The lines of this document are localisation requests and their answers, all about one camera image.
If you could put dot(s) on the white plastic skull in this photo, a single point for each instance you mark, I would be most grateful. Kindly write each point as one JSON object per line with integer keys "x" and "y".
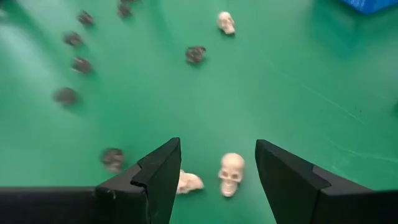
{"x": 190, "y": 183}
{"x": 231, "y": 174}
{"x": 226, "y": 22}

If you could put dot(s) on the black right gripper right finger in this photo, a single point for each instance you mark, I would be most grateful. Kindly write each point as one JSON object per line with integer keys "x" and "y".
{"x": 295, "y": 193}

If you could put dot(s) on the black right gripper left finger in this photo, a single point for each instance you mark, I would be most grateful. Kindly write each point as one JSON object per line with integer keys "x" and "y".
{"x": 149, "y": 193}

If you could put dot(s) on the blue plastic basket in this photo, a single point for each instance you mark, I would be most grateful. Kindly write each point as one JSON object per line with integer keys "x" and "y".
{"x": 370, "y": 5}

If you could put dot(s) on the cluster of grey pieces left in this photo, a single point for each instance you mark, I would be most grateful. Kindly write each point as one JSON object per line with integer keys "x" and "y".
{"x": 73, "y": 39}

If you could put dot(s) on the clear glass skull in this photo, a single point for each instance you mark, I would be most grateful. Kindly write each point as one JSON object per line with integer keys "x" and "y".
{"x": 81, "y": 65}
{"x": 112, "y": 159}
{"x": 65, "y": 96}
{"x": 85, "y": 18}
{"x": 195, "y": 54}
{"x": 123, "y": 10}

